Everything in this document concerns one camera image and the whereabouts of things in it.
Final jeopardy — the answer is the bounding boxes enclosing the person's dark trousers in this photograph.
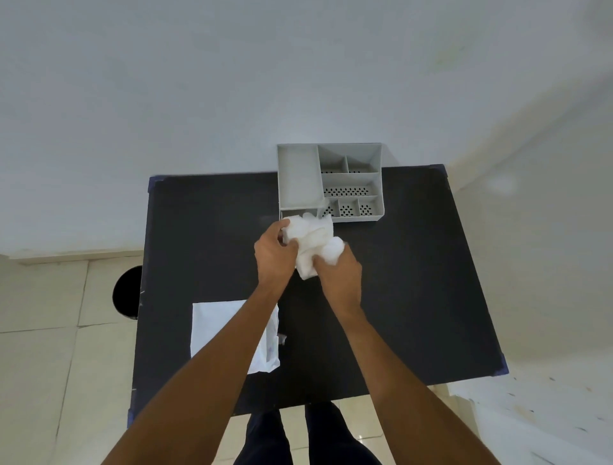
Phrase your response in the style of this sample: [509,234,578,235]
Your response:
[233,402,384,465]

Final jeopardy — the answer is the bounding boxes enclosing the person's left hand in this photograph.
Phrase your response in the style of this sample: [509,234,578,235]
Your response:
[254,218,301,293]

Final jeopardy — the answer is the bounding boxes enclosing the white cotton wad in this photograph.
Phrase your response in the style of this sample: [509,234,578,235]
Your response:
[281,213,345,280]

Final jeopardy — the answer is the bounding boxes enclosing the person's right forearm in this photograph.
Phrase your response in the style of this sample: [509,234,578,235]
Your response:
[330,306,503,465]

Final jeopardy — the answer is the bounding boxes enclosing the grey plastic organizer tray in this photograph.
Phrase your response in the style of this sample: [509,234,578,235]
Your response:
[276,142,386,224]

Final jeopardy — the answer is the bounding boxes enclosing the person's right hand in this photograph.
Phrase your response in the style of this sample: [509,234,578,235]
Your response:
[312,243,364,313]

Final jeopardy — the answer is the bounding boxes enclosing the white paper packet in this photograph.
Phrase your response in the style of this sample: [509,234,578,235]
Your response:
[190,300,281,376]

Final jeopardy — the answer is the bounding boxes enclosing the person's left forearm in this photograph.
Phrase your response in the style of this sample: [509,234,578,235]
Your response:
[103,287,282,465]

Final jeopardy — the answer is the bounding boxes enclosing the black round trash bin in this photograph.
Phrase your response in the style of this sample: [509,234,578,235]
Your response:
[112,266,144,319]

